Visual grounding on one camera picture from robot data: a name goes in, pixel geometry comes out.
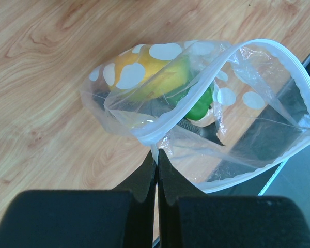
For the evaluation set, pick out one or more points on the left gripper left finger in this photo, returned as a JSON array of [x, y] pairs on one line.
[[120, 217]]

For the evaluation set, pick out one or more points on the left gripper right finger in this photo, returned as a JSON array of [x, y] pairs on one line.
[[189, 217]]

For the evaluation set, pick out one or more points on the fake green bell pepper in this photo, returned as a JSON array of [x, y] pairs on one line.
[[199, 109]]

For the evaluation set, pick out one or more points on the polka dot zip bag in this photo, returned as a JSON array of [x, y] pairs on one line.
[[222, 113]]

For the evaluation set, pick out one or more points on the fake mango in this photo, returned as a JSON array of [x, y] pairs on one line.
[[153, 70]]

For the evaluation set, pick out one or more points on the aluminium rail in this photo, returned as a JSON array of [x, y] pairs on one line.
[[272, 178]]

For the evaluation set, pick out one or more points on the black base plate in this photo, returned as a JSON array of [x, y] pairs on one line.
[[263, 146]]

